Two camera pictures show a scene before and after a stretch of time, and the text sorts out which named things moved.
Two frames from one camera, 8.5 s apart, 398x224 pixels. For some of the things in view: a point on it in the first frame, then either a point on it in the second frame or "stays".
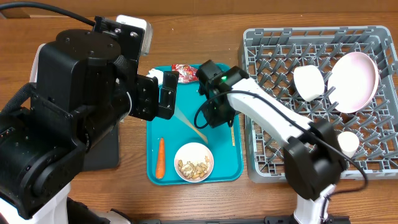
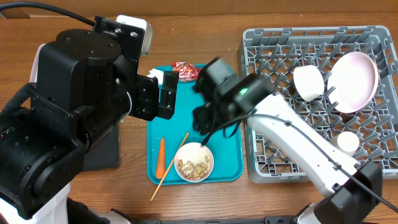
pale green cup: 348,142 stays
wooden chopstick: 181,115 → 167,170
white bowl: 309,81 stays
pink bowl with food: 194,162 stays
